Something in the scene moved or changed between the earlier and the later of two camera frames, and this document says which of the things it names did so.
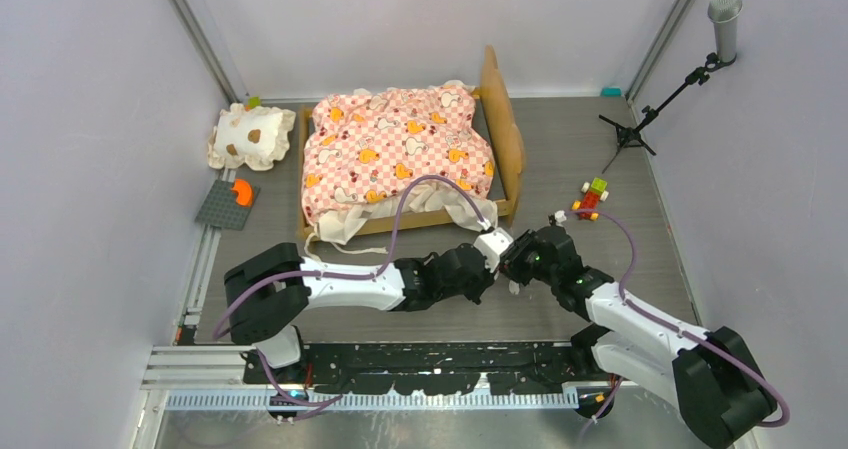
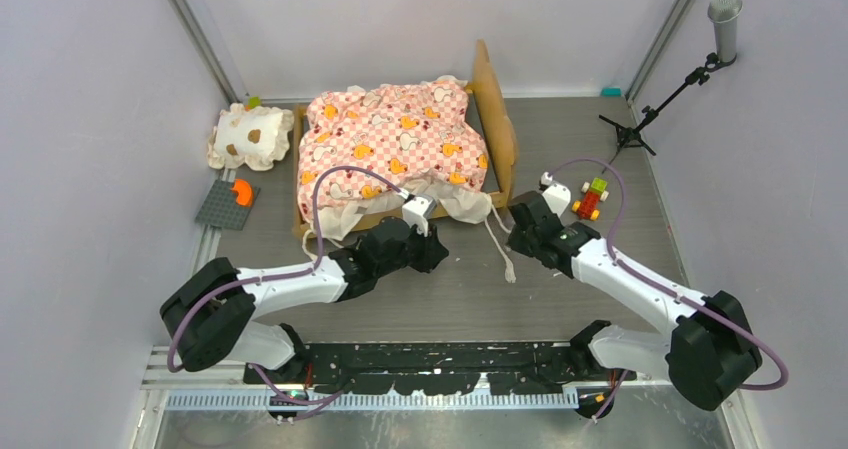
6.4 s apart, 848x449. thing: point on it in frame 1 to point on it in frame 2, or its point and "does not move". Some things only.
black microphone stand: [631, 136] does not move
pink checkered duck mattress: [363, 146] does not move
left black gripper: [487, 278] to [432, 251]
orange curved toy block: [244, 192] does not move
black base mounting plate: [434, 368] does not move
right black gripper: [511, 263] to [515, 243]
